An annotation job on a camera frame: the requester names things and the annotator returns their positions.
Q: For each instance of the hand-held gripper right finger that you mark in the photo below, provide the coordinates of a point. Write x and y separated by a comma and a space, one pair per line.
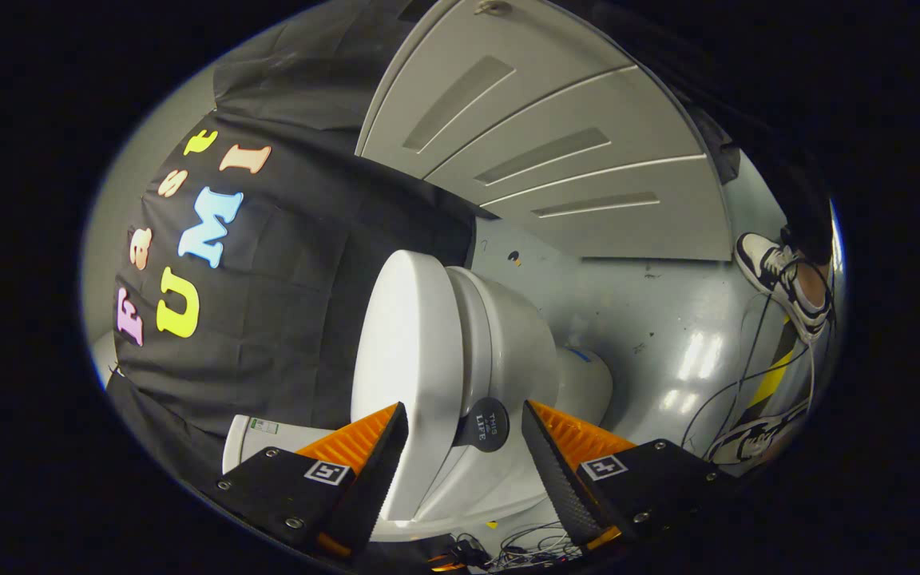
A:
560, 479

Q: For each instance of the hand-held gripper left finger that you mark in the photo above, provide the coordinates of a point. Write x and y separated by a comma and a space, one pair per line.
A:
376, 487

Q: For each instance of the black round lid tab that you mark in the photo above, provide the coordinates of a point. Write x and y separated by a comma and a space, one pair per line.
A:
482, 425

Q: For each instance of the white toilet lid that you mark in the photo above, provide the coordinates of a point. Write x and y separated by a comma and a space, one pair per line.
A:
408, 359

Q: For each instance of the white ceramic toilet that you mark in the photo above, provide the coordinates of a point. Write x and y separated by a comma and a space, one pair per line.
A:
524, 343

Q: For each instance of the person's black white sneaker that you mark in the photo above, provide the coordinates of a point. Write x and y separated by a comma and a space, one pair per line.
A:
779, 279
755, 438

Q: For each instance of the black backdrop cloth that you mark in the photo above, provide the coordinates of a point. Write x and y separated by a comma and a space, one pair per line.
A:
292, 279

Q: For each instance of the yellow black floor tape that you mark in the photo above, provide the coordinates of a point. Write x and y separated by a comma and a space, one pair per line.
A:
771, 375

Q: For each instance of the grey drawer cabinet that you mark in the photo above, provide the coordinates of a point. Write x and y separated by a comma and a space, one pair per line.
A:
556, 144

